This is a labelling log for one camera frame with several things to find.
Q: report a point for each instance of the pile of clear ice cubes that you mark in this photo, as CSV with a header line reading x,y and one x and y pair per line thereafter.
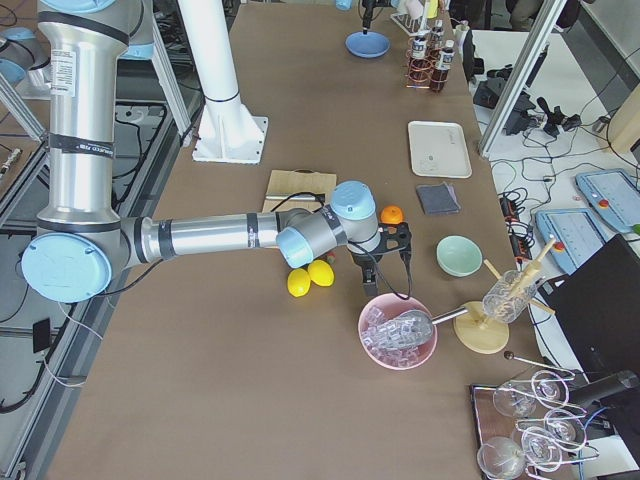
x,y
375,340

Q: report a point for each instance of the dark drink bottle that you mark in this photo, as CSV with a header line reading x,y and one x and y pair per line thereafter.
x,y
437,33
442,66
418,65

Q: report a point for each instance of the pink bowl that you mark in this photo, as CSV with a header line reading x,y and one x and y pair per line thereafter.
x,y
392,305

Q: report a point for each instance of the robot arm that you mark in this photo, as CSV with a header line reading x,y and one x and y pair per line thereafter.
x,y
345,5
81,242

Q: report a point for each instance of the pink cup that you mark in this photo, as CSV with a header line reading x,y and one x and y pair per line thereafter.
x,y
414,8

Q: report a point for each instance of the green bowl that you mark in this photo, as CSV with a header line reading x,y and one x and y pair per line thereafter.
x,y
458,256

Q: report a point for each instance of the copper wire bottle rack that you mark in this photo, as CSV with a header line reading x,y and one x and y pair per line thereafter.
x,y
431,61

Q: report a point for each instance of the metal ice scoop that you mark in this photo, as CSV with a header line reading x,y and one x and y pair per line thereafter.
x,y
415,327

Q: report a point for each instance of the cream rectangular tray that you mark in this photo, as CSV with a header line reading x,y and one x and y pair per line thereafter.
x,y
438,149

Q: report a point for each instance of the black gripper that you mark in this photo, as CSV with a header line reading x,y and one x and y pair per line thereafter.
x,y
368,10
362,260

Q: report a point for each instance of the wine glass rack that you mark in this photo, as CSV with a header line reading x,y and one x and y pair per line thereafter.
x,y
527,428

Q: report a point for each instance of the dark drink bottle middle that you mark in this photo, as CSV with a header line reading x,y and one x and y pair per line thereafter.
x,y
437,33

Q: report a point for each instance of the dark drink bottle front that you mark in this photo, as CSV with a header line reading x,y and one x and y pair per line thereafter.
x,y
418,65

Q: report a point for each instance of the teach pendant far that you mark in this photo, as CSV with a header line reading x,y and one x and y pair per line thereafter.
x,y
613,196

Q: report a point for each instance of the wooden cup stand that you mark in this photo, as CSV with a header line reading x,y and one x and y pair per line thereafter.
x,y
484,335

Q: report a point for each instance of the wooden cutting board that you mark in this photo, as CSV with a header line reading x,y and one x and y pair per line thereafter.
x,y
298,189

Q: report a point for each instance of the blue plate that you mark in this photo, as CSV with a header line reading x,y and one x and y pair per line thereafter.
x,y
367,45

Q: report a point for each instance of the yellow lemon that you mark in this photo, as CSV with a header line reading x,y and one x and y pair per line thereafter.
x,y
321,273
298,282

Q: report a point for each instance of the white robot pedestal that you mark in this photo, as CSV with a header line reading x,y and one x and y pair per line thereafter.
x,y
228,132

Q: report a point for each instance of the teach pendant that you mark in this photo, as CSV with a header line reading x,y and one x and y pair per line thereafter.
x,y
613,196
577,235

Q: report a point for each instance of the clear glass on stand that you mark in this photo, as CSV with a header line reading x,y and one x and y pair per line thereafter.
x,y
504,302

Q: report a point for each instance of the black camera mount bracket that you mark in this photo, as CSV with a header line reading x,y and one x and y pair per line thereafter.
x,y
394,238

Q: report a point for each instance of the dark drink bottle back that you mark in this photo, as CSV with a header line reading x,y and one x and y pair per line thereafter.
x,y
442,66

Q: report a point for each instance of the teach pendant near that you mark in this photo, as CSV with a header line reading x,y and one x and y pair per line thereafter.
x,y
577,235

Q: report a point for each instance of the grey folded cloth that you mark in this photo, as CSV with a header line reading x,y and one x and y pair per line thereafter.
x,y
438,199

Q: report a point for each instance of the white cup rack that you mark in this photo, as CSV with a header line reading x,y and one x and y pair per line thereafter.
x,y
412,26

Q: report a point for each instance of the aluminium frame post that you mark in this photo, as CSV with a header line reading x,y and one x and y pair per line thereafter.
x,y
546,20

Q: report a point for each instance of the orange fruit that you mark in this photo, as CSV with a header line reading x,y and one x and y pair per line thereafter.
x,y
392,215

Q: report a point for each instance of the black monitor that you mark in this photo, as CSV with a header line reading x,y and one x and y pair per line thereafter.
x,y
597,307

